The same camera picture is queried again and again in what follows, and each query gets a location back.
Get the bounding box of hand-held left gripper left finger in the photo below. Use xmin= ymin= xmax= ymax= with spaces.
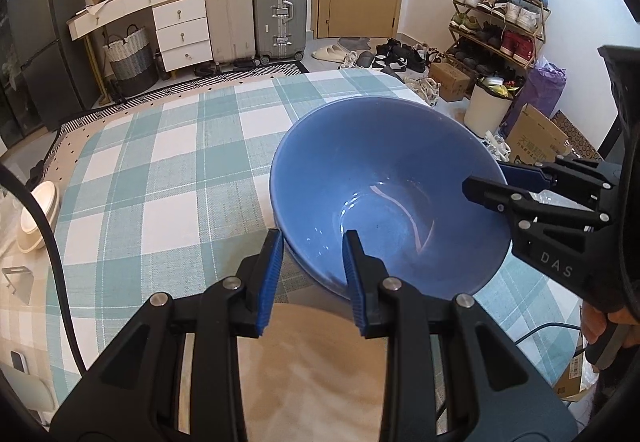
xmin=50 ymin=228 xmax=286 ymax=442

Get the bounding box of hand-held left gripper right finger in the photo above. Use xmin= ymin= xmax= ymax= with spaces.
xmin=342 ymin=229 xmax=581 ymax=442

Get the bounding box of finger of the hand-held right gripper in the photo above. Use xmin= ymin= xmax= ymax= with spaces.
xmin=496 ymin=155 xmax=622 ymax=214
xmin=461 ymin=175 xmax=615 ymax=234

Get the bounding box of light blue bowl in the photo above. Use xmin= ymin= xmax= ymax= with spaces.
xmin=282 ymin=242 xmax=353 ymax=309

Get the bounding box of cream plate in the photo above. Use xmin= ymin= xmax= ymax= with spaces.
xmin=235 ymin=305 xmax=396 ymax=442

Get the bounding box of person's right hand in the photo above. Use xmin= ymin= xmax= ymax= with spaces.
xmin=580 ymin=305 xmax=610 ymax=347

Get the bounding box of pair of white sneakers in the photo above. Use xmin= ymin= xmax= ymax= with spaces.
xmin=482 ymin=129 xmax=512 ymax=160

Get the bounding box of large printed cardboard box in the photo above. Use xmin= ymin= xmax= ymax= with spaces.
xmin=505 ymin=103 xmax=573 ymax=168

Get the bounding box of flat patterned cardboard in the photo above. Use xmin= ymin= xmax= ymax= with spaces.
xmin=550 ymin=110 xmax=603 ymax=163

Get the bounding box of white trash bin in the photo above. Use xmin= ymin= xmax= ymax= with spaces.
xmin=464 ymin=77 xmax=516 ymax=138

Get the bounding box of purple bag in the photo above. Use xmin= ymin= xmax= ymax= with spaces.
xmin=500 ymin=62 xmax=568 ymax=138

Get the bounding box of pair of white sandals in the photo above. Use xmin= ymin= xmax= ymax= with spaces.
xmin=402 ymin=75 xmax=441 ymax=106

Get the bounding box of teal checked tablecloth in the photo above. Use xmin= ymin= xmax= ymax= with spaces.
xmin=45 ymin=68 xmax=583 ymax=423

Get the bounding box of shoe rack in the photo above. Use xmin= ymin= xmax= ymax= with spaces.
xmin=447 ymin=0 xmax=551 ymax=73

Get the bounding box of pile of shoes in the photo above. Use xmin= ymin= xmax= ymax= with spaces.
xmin=357 ymin=38 xmax=446 ymax=73

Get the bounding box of cardboard box with label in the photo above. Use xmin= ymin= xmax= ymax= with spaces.
xmin=552 ymin=352 xmax=601 ymax=403

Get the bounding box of grey door mat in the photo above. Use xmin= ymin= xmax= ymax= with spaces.
xmin=337 ymin=36 xmax=373 ymax=52

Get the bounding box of pair of beige slippers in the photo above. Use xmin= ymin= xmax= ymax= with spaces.
xmin=312 ymin=45 xmax=358 ymax=63

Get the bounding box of cream bowl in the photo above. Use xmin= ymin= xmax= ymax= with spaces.
xmin=15 ymin=195 xmax=62 ymax=252

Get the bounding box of white bowl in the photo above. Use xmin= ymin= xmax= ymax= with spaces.
xmin=30 ymin=181 xmax=62 ymax=218

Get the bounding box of metal phone stand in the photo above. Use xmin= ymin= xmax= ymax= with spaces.
xmin=1 ymin=266 xmax=33 ymax=308

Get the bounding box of grey and white woven basket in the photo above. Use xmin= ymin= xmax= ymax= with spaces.
xmin=102 ymin=25 xmax=158 ymax=96

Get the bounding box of white dressing desk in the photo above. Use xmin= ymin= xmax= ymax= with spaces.
xmin=67 ymin=0 xmax=213 ymax=73

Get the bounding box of white power bank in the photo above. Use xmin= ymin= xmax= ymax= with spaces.
xmin=0 ymin=364 xmax=56 ymax=423

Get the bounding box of silver suitcase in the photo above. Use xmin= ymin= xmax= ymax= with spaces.
xmin=251 ymin=0 xmax=308 ymax=62

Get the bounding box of beige suitcase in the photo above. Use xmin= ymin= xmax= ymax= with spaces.
xmin=202 ymin=0 xmax=258 ymax=68

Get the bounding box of dark grey fridge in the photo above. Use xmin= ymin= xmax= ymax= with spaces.
xmin=0 ymin=0 xmax=101 ymax=138

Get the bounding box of black cable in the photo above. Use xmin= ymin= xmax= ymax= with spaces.
xmin=512 ymin=319 xmax=591 ymax=358
xmin=0 ymin=165 xmax=88 ymax=378

